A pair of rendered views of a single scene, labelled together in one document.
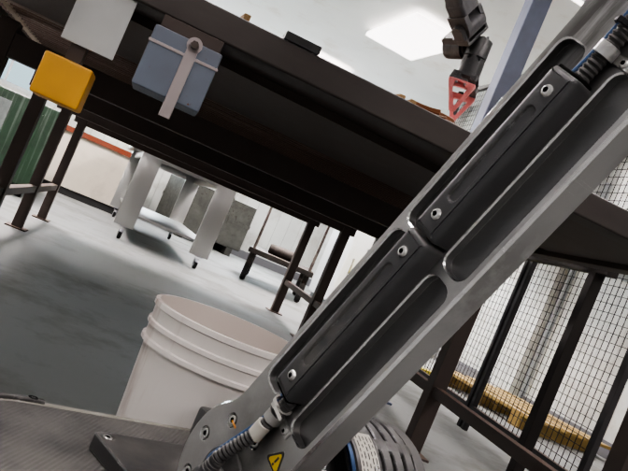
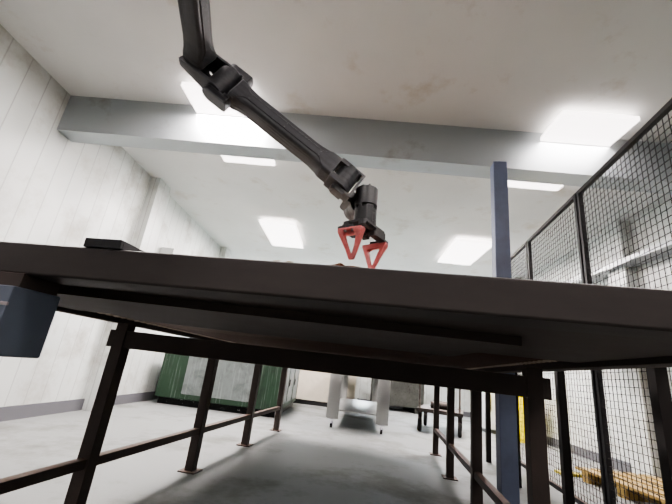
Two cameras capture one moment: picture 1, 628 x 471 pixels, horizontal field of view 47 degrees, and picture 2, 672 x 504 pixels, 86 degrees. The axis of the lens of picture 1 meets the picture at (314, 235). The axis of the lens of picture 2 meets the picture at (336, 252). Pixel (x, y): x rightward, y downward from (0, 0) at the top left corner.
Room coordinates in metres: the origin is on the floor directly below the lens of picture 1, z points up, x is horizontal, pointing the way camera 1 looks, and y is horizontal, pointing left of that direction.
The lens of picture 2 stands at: (1.00, -0.47, 0.75)
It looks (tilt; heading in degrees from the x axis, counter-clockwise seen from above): 18 degrees up; 23
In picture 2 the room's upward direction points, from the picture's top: 7 degrees clockwise
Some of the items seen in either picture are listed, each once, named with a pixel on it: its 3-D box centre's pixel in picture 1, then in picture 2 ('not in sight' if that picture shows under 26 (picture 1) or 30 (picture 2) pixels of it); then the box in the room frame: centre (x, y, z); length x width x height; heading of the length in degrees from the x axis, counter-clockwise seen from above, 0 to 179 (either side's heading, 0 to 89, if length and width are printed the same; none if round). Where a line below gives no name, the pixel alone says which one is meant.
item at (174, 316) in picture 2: (313, 129); (275, 326); (1.97, 0.11, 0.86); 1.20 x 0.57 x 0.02; 110
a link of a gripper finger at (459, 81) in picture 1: (458, 94); (355, 242); (1.76, -0.19, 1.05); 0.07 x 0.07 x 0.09; 77
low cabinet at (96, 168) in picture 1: (80, 164); (321, 384); (9.61, 3.22, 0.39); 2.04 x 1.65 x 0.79; 20
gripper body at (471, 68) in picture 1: (469, 72); (364, 220); (1.80, -0.20, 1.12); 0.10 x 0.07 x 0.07; 167
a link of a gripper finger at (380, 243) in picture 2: (458, 102); (370, 251); (1.83, -0.21, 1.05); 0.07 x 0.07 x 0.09; 77
